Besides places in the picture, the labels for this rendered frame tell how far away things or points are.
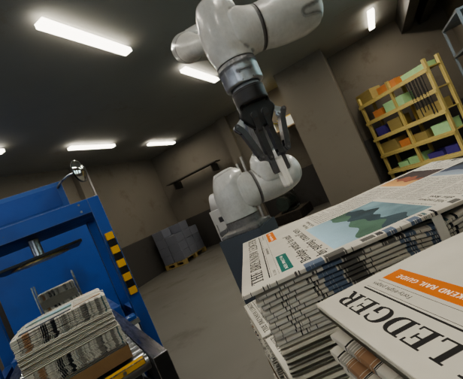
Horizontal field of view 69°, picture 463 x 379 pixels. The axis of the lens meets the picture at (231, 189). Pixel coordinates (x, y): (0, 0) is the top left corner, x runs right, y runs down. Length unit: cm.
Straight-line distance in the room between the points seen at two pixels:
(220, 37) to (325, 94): 740
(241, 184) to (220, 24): 76
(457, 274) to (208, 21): 68
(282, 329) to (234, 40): 59
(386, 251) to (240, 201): 107
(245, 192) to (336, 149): 673
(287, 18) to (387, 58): 850
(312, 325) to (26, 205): 240
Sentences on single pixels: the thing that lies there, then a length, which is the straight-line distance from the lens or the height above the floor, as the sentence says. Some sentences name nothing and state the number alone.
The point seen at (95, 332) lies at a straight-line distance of 124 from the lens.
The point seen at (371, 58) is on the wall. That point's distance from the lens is 929.
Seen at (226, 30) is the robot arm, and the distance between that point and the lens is 77.
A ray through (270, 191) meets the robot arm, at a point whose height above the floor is 111.
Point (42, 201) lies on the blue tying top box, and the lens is 261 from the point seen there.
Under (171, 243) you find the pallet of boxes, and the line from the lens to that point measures 946.
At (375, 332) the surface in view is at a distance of 18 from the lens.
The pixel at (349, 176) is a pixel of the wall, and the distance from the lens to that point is 807.
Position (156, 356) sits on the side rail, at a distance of 117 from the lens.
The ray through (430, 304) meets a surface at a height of 107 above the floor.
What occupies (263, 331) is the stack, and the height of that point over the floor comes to 83.
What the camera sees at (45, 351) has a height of 96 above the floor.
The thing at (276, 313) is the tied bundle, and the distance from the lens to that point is 34.
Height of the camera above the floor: 115
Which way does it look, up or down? 1 degrees up
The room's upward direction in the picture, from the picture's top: 24 degrees counter-clockwise
